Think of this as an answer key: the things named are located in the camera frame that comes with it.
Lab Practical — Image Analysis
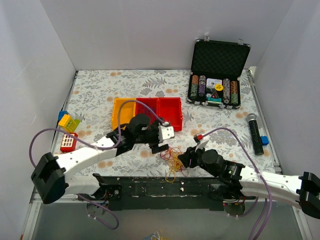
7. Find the yellow thin cable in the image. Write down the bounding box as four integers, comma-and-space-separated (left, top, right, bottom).
164, 149, 185, 183

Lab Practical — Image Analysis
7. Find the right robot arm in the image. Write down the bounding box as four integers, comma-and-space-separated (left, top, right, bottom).
178, 147, 320, 219

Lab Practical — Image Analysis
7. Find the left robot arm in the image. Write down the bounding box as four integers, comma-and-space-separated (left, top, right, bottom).
31, 114, 175, 204

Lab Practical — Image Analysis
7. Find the red plastic bin middle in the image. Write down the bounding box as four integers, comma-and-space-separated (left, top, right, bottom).
135, 97, 159, 124

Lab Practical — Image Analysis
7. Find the red plastic bin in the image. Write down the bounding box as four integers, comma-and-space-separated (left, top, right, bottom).
135, 97, 159, 124
158, 97, 183, 132

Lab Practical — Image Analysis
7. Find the red plastic bin right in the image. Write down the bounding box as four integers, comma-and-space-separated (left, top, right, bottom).
158, 97, 183, 132

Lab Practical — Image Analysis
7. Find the yellow plastic bin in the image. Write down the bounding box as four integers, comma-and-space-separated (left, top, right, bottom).
111, 98, 136, 130

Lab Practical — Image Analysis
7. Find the poker chip stack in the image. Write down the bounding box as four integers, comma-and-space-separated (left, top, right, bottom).
222, 78, 231, 104
190, 75, 199, 100
198, 75, 206, 97
230, 81, 238, 105

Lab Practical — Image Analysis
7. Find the teal rectangular tag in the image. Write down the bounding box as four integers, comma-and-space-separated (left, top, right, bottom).
207, 97, 222, 103

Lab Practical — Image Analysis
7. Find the floral patterned table mat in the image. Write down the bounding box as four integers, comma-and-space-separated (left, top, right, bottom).
47, 69, 278, 178

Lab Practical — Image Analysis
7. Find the black handheld microphone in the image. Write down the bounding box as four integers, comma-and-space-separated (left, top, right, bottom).
246, 113, 264, 156

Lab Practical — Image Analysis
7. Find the yellow round dealer button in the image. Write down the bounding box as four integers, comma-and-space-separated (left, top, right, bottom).
214, 83, 224, 92

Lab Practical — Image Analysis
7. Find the playing card deck box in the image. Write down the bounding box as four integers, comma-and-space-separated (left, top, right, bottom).
206, 78, 223, 90

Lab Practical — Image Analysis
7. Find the blue toy block right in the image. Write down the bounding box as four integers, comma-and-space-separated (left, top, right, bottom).
260, 136, 270, 146

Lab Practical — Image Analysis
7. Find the blue toy block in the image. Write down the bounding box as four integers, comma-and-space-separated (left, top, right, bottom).
260, 136, 270, 146
58, 110, 69, 121

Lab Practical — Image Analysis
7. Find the black poker chip case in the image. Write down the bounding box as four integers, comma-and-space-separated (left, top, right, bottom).
187, 39, 251, 109

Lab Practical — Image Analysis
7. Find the lime green toy block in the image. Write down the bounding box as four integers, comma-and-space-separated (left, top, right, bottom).
66, 118, 81, 133

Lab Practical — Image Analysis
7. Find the red white window block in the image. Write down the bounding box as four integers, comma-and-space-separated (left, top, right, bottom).
60, 134, 77, 153

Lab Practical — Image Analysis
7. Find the yellow toy block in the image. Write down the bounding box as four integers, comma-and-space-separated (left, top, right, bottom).
58, 114, 72, 132

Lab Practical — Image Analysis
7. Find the blue toy block left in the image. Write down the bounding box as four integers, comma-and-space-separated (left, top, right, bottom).
58, 110, 69, 121

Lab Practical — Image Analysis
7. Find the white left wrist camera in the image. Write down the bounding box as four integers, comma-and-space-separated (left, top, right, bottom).
158, 122, 175, 143

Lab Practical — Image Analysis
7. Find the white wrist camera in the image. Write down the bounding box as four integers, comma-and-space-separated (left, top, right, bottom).
193, 133, 209, 151
158, 122, 175, 143

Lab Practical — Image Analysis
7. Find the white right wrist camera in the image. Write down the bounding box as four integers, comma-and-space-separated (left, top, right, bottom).
193, 133, 209, 151

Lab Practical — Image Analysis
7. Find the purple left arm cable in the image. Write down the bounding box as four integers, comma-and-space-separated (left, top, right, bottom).
29, 99, 171, 230

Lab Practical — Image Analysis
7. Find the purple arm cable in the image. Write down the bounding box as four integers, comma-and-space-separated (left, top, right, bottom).
201, 127, 273, 240
29, 99, 171, 230

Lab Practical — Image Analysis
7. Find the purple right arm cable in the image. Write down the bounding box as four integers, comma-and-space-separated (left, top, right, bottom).
201, 127, 273, 240

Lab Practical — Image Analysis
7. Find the cable bundle bottom edge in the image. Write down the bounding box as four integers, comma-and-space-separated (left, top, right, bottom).
142, 229, 168, 240

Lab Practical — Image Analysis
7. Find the aluminium frame rail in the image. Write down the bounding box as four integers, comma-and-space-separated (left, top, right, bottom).
20, 193, 88, 240

